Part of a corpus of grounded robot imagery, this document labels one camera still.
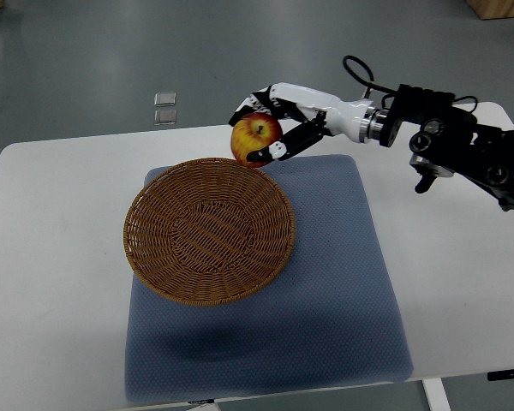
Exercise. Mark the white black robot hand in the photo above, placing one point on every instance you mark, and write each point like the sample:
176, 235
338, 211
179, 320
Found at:
319, 114

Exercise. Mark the red yellow apple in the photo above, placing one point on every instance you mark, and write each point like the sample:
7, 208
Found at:
253, 132

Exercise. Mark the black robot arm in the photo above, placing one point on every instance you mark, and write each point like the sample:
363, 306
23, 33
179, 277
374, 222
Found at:
449, 141

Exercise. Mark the brown wicker basket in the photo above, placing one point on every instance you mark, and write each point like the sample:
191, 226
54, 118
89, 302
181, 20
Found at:
209, 232

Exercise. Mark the wooden box corner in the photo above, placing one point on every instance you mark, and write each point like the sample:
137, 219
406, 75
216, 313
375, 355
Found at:
492, 9

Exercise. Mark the upper metal floor plate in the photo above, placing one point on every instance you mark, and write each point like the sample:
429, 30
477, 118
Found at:
162, 99

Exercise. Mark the blue grey cloth mat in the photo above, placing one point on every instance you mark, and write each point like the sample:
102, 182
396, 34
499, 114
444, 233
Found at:
329, 319

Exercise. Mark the white table leg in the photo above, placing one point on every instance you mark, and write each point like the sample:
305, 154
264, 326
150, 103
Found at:
435, 393

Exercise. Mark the black table control panel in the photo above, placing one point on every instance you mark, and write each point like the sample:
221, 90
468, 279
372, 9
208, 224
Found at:
500, 375

